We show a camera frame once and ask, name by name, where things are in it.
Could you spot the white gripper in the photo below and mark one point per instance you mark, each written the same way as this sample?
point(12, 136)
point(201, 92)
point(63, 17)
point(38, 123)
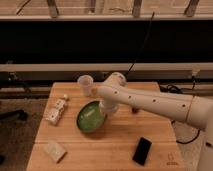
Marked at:
point(108, 107)

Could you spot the green ceramic bowl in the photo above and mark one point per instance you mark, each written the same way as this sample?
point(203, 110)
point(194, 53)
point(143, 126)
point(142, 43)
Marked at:
point(89, 119)

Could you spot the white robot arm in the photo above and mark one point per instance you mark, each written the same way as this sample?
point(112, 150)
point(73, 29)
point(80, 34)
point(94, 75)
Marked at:
point(193, 110)

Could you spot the clear plastic cup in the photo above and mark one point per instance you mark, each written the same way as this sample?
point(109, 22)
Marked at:
point(86, 83)

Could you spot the black smartphone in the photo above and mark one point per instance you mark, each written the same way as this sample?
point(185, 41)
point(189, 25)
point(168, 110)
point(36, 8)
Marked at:
point(142, 150)

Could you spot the white small bottle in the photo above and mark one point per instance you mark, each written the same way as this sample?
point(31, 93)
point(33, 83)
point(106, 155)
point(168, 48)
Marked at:
point(55, 113)

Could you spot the beige sponge block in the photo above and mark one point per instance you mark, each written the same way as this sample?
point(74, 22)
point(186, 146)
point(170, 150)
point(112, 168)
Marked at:
point(55, 151)

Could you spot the black chair base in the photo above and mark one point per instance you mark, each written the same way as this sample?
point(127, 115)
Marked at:
point(21, 114)

